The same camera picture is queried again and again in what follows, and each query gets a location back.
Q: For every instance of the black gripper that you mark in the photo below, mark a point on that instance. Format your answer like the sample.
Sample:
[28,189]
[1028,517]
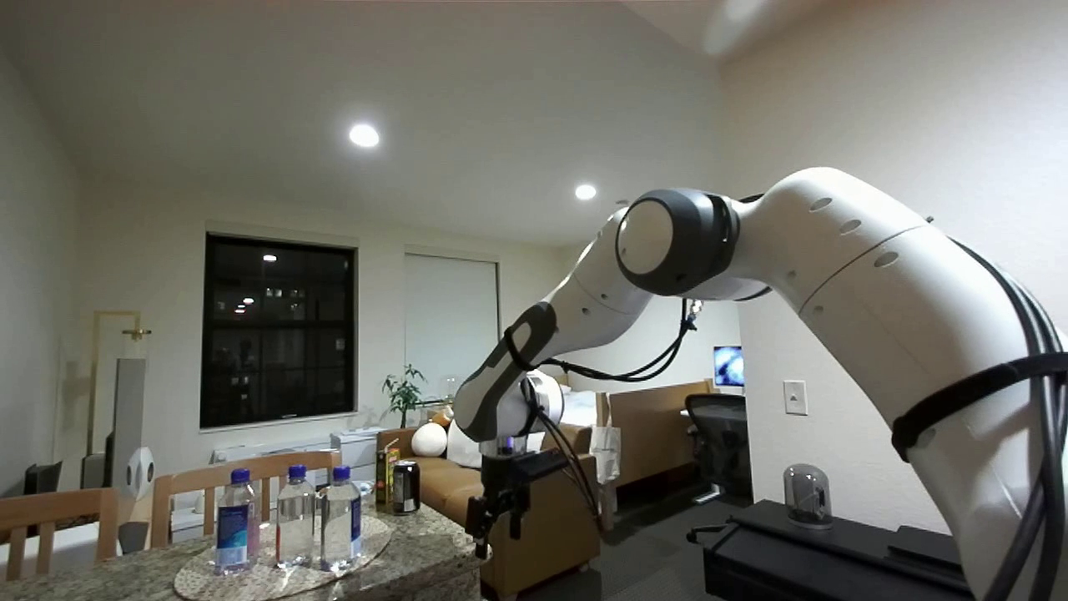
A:
[505,490]

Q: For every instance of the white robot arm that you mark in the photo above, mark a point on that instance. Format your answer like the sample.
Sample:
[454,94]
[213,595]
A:
[963,364]

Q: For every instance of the tan armchair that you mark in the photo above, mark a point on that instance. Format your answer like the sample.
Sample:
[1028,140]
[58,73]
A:
[558,534]

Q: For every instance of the dark drink can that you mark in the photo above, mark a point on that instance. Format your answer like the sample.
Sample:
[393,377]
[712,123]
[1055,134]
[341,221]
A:
[404,485]

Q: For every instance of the potted green plant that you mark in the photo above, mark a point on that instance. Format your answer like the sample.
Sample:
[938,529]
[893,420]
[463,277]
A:
[404,389]

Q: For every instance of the wooden desk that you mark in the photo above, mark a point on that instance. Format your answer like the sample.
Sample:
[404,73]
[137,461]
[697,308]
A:
[651,430]

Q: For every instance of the right clear water bottle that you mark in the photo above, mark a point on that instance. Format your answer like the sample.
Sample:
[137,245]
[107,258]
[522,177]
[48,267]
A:
[337,524]

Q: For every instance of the clear water bottle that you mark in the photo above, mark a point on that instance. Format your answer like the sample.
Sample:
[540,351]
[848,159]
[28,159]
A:
[296,520]
[337,524]

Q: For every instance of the white window blind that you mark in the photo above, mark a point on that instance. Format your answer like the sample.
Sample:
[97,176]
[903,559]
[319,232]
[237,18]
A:
[450,319]

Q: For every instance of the middle clear water bottle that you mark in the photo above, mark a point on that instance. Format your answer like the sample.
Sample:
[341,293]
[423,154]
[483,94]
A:
[296,520]

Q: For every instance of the black office chair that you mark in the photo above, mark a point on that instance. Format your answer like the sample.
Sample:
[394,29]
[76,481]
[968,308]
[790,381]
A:
[719,430]

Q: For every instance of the computer monitor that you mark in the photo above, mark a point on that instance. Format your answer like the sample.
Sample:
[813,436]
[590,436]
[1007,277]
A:
[728,370]

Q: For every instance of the black case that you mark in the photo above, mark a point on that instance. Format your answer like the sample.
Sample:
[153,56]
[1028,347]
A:
[770,555]

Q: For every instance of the water bottle blue label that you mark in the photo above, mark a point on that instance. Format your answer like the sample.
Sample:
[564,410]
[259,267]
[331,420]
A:
[235,527]

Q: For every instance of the dark window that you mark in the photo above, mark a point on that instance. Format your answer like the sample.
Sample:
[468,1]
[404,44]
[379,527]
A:
[277,332]

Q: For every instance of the right wooden chair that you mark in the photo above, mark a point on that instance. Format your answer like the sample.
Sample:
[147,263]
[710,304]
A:
[205,481]

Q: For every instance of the wooden chair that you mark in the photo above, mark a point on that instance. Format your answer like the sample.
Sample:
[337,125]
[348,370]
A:
[32,527]
[205,481]

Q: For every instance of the ceiling light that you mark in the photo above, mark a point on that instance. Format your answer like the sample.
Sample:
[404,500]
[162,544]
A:
[366,134]
[586,192]

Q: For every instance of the clear glass jar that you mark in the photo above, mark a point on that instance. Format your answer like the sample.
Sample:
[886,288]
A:
[807,494]

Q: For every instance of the left wooden chair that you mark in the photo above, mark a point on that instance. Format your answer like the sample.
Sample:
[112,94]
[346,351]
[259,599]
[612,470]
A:
[32,527]

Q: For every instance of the wall light switch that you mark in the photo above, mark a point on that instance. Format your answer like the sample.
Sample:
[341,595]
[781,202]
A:
[797,400]

